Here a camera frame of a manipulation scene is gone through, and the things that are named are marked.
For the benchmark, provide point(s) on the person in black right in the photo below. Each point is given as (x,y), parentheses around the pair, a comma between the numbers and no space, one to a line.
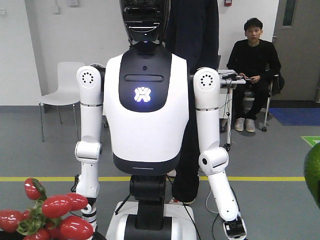
(257,61)

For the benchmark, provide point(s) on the white plastic chair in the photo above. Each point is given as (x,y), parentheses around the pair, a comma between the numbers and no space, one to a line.
(67,92)

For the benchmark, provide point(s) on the green avocado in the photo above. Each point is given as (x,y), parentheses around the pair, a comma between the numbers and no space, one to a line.
(311,171)

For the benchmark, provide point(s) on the grey door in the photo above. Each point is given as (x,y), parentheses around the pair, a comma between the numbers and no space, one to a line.
(298,48)

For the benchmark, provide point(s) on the red cherry tomato bunch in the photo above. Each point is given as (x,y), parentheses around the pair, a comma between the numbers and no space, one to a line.
(47,219)

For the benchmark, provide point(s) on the white humanoid robot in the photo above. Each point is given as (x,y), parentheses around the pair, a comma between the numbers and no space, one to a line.
(144,94)

